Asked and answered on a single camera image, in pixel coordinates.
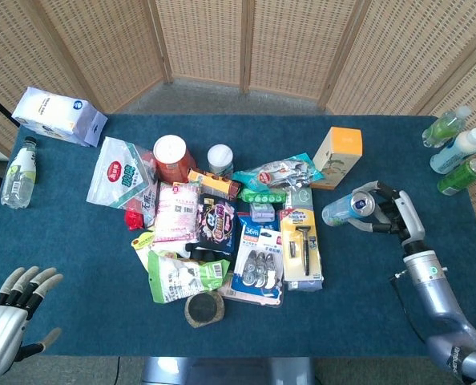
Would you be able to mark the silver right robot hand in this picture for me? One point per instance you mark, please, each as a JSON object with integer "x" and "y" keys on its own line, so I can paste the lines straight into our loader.
{"x": 408, "y": 218}

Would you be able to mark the blue drink can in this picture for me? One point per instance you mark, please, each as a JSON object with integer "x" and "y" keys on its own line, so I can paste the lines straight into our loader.
{"x": 342, "y": 210}

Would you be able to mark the silver-blue right robot arm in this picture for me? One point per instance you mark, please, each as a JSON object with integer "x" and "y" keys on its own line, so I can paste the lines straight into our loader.
{"x": 442, "y": 293}

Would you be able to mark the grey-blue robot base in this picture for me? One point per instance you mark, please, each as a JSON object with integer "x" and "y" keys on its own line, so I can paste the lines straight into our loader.
{"x": 222, "y": 371}

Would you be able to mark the green soda can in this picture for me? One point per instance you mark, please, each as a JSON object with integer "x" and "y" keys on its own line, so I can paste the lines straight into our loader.
{"x": 460, "y": 176}

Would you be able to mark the blue bottle with white cap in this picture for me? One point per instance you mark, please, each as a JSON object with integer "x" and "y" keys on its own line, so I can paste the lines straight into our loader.
{"x": 454, "y": 152}

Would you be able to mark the clear green drink bottle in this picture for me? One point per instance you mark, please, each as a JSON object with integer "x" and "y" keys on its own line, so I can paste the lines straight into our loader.
{"x": 442, "y": 128}

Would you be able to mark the orange and white carton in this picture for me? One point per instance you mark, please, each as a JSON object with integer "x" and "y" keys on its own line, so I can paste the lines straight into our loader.
{"x": 340, "y": 150}

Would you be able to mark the pale green flat box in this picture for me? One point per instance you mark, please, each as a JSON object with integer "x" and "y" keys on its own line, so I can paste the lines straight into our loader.
{"x": 302, "y": 197}

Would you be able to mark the yellow razor blister pack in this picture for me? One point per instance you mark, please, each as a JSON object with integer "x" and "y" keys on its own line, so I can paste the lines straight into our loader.
{"x": 302, "y": 244}

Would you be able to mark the blue table cloth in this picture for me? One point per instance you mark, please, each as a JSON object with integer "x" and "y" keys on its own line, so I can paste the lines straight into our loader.
{"x": 81, "y": 248}

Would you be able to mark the light blue flat pack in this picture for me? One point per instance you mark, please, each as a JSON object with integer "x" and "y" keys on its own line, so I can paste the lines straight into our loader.
{"x": 306, "y": 284}

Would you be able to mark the teal and silver snack pouch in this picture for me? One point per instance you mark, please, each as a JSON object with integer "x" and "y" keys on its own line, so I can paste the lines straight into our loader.
{"x": 278, "y": 172}

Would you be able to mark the purple floss box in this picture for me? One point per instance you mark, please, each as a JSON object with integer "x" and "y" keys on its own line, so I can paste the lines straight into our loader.
{"x": 262, "y": 212}

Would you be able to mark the green candy roll pack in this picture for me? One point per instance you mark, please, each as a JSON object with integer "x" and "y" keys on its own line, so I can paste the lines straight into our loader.
{"x": 262, "y": 197}

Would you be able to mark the blue hook blister pack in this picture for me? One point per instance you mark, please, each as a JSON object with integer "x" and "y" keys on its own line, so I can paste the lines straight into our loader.
{"x": 258, "y": 264}

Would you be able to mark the clear bottle with black cap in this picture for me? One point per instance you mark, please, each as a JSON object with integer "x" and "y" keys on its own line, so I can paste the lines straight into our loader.
{"x": 19, "y": 176}

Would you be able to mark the yellow-green small packet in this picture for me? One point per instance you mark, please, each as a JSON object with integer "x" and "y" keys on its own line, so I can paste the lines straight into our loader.
{"x": 142, "y": 242}

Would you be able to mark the small red packet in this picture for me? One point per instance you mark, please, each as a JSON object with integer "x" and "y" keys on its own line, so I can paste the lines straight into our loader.
{"x": 134, "y": 220}

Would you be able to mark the black sanitary pad pack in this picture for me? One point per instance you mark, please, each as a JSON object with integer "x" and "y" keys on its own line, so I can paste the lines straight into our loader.
{"x": 216, "y": 224}

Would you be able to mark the red and white pack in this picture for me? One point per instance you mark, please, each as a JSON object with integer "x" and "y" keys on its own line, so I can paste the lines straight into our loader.
{"x": 146, "y": 202}

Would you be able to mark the brown and orange snack box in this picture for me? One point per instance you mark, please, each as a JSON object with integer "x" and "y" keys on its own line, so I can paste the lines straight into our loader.
{"x": 214, "y": 182}

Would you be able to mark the green jar with white lid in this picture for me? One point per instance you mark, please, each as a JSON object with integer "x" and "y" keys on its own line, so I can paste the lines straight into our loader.
{"x": 220, "y": 158}

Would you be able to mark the white and green snack bag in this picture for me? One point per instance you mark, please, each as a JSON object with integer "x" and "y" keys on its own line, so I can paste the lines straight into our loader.
{"x": 118, "y": 172}

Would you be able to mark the round dark tin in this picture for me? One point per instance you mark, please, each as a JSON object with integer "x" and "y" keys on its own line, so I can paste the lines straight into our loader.
{"x": 204, "y": 309}

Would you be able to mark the black lumpy object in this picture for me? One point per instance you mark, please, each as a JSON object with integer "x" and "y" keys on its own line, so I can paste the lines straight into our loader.
{"x": 204, "y": 253}

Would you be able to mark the pink and white pack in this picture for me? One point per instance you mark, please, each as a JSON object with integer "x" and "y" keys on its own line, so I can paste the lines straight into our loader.
{"x": 176, "y": 214}

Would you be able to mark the white tissue pack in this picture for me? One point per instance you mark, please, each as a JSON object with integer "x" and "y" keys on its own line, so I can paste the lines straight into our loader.
{"x": 53, "y": 114}

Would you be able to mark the red jar with white lid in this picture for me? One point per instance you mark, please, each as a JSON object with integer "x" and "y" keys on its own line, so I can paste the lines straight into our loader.
{"x": 172, "y": 158}

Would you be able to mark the woven bamboo folding screen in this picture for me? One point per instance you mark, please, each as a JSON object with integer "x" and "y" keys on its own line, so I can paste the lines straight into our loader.
{"x": 202, "y": 40}

